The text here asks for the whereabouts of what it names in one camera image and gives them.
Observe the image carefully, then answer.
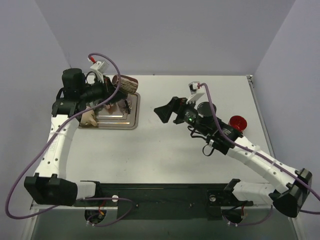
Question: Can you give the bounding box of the brown striped small mug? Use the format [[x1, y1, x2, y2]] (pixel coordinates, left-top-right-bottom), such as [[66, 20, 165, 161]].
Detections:
[[111, 75, 139, 94]]

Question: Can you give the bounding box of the beige round mug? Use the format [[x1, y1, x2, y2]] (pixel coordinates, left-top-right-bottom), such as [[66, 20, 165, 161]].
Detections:
[[79, 110, 98, 127]]

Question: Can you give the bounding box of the red dotted mug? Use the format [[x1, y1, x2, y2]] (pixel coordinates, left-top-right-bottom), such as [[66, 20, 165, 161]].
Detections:
[[229, 115, 248, 133]]

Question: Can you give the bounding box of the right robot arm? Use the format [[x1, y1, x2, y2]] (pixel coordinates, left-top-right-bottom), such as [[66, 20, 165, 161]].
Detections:
[[154, 96, 313, 218]]

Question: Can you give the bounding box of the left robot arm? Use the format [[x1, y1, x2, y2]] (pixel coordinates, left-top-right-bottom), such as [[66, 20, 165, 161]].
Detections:
[[24, 68, 128, 206]]

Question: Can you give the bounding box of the silver metal tray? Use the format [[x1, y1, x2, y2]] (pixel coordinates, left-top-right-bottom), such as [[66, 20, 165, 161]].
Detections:
[[79, 93, 141, 130]]

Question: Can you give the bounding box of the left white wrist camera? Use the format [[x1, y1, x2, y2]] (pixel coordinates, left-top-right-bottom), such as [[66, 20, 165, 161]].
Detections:
[[90, 60, 110, 83]]

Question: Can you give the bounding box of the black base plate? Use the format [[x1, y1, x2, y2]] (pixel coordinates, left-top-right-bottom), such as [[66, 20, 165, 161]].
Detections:
[[74, 183, 253, 220]]

